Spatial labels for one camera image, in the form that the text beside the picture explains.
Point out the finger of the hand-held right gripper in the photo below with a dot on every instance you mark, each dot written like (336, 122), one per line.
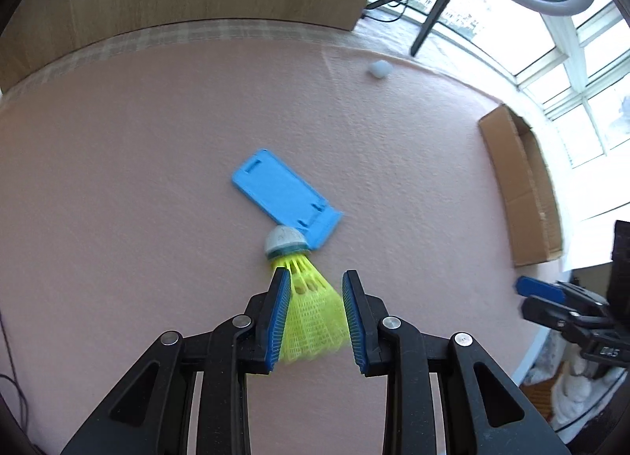
(546, 313)
(541, 288)

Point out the pink blanket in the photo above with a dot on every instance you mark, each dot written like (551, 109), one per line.
(123, 189)

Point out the yellow plastic shuttlecock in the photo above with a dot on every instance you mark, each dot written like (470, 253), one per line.
(315, 317)

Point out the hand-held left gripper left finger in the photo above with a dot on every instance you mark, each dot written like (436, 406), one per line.
(276, 322)

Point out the small white plastic cap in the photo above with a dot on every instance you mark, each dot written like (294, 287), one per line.
(379, 70)

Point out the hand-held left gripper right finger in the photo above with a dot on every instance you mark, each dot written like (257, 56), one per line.
(355, 322)

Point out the blue folding phone stand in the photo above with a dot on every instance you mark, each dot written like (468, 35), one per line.
(280, 189)

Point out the cardboard box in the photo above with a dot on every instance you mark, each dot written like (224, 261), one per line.
(521, 179)

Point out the black tripod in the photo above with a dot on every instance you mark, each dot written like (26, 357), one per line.
(433, 12)

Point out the white fluffy cloth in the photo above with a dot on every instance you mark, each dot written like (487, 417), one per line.
(581, 391)

